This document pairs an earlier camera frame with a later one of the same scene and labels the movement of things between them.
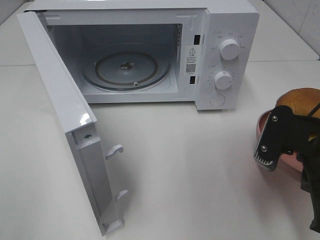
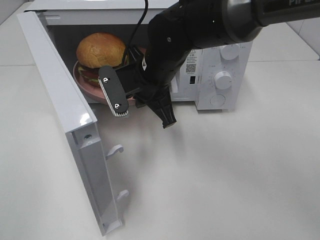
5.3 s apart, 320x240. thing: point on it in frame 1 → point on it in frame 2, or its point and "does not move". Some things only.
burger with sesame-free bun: x=302 y=101 → x=96 y=50
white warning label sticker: x=191 y=60 does not move
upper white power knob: x=229 y=49 does not move
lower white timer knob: x=223 y=80 does not move
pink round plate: x=290 y=159 → x=95 y=92
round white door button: x=217 y=100 does not move
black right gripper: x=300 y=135 → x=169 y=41
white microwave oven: x=205 y=52 does not move
